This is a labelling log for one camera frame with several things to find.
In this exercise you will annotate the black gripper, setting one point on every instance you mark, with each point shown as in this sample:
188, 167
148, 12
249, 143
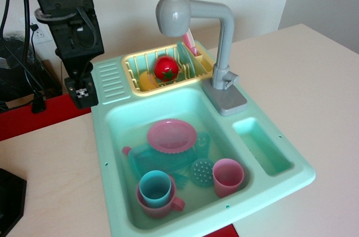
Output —
78, 41

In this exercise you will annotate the grey toy faucet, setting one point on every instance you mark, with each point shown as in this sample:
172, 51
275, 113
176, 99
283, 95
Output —
173, 18

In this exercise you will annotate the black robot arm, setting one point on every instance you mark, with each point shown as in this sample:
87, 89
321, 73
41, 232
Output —
50, 11

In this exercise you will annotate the yellow dish drying rack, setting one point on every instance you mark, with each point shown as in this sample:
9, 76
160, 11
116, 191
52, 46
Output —
136, 63

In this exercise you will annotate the red toy tomato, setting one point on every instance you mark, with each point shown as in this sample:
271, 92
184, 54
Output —
166, 68

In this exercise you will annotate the teal toy tray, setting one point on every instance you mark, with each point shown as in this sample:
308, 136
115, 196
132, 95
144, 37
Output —
144, 159

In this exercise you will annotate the pink scalloped toy plate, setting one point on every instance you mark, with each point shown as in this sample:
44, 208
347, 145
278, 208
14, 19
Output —
171, 136

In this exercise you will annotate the teal plate in rack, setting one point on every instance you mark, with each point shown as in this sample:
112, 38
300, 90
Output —
193, 67

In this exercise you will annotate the mint green toy sink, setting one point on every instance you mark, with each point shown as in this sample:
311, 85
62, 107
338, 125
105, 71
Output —
272, 166

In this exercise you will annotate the pink white utensils in rack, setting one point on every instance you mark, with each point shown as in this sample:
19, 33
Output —
189, 42

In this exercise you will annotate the blue toy cup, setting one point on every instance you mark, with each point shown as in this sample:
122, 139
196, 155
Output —
155, 187

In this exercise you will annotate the teal smiley spatula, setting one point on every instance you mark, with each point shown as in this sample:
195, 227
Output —
202, 144

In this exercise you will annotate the teal toy fork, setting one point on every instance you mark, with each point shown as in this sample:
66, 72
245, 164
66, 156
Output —
180, 180

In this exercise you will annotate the teal slotted skimmer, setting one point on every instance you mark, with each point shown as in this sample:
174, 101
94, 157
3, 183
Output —
201, 172

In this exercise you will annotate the pink toy mug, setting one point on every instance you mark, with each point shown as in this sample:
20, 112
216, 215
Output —
174, 203

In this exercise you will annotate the pink toy cup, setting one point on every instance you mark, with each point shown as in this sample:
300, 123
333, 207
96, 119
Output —
228, 175

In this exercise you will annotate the white wall outlet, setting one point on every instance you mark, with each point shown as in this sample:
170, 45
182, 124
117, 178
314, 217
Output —
41, 34

